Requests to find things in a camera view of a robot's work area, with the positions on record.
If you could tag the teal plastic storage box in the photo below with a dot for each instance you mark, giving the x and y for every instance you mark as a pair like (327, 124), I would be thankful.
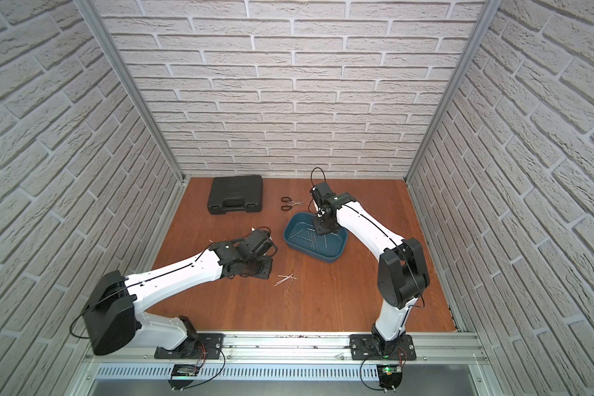
(300, 235)

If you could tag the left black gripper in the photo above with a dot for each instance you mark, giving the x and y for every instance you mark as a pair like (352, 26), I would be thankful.
(260, 245)

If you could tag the right controller board green light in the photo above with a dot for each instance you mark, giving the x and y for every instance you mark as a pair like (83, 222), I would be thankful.
(390, 373)

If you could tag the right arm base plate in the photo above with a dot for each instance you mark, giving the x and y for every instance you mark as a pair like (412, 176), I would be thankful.
(367, 346)

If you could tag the black plastic tool case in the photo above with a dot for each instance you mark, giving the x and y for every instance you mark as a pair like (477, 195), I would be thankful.
(234, 194)

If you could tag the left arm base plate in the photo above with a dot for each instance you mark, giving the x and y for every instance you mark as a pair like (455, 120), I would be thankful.
(193, 348)

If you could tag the left controller board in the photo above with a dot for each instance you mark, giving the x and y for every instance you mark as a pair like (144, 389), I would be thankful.
(184, 372)

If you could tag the aluminium front rail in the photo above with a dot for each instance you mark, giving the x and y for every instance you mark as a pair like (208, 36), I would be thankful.
(247, 347)

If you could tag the black handled scissors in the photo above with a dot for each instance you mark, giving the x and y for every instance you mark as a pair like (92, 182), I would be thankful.
(288, 203)

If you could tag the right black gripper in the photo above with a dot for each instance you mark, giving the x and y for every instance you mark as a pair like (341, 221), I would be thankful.
(319, 228)

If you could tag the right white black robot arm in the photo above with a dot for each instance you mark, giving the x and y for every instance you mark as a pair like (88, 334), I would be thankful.
(403, 275)

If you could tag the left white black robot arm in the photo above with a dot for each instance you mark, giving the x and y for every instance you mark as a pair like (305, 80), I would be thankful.
(116, 313)

